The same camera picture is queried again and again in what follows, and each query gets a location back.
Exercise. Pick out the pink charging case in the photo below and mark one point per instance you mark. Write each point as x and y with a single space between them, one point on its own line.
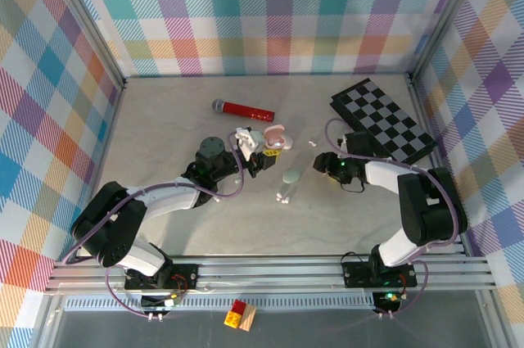
273 134

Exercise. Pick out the green charging case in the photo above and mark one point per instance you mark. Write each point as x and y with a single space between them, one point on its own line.
291 176

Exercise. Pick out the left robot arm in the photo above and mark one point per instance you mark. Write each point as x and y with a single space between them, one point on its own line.
163 200

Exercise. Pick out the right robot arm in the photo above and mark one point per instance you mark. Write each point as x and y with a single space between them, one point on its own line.
385 176

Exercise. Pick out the red toy microphone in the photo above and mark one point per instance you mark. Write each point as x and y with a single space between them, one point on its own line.
245 110

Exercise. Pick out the black grey chessboard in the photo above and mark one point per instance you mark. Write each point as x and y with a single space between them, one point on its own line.
380 106

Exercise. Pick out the right controller board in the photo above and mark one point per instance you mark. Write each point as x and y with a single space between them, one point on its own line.
387 303

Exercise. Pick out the controller board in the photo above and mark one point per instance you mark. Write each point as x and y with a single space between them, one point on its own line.
387 303
155 303

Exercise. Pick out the slotted vent strip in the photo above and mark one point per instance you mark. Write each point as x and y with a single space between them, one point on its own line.
286 304

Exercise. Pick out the red yellow toy brick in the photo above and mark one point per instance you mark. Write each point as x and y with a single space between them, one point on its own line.
236 309

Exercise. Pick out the left controller board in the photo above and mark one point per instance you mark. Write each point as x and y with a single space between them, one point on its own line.
155 303

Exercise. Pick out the wooden block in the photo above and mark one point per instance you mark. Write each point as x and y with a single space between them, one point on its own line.
249 319

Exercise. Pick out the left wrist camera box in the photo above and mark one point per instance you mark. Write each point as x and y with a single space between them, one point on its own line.
249 141

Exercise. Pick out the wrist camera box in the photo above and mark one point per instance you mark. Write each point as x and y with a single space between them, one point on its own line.
249 141
344 144

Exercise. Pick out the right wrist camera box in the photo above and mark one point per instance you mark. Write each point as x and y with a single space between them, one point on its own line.
344 144

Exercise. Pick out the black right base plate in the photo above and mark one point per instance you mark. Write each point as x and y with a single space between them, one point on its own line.
356 274

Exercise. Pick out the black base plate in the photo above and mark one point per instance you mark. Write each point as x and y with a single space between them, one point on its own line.
184 272
356 274

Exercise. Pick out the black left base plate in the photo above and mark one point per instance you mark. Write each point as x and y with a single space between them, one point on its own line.
184 272

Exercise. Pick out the aluminium front rail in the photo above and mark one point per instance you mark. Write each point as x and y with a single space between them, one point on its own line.
266 274

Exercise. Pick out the aluminium frame post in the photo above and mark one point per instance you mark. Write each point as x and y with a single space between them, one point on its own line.
441 16
91 24

